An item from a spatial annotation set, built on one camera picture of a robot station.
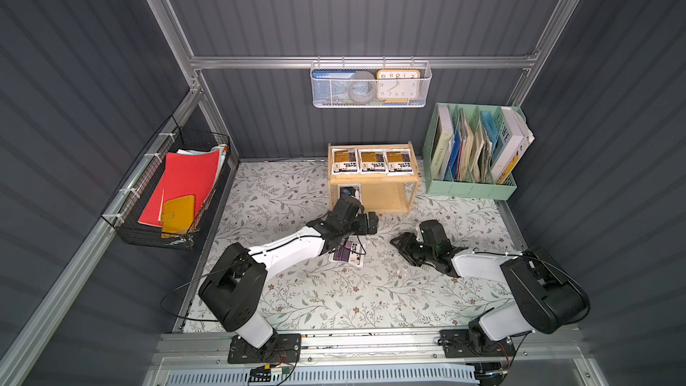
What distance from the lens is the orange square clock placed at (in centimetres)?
89

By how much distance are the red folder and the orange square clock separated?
0.57 metres

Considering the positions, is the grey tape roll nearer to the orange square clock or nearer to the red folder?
the orange square clock

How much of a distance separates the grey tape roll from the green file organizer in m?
0.30

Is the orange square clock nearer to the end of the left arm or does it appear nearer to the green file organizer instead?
the green file organizer

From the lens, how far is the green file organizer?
962mm

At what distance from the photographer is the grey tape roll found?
871 millimetres

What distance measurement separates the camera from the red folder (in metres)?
0.70
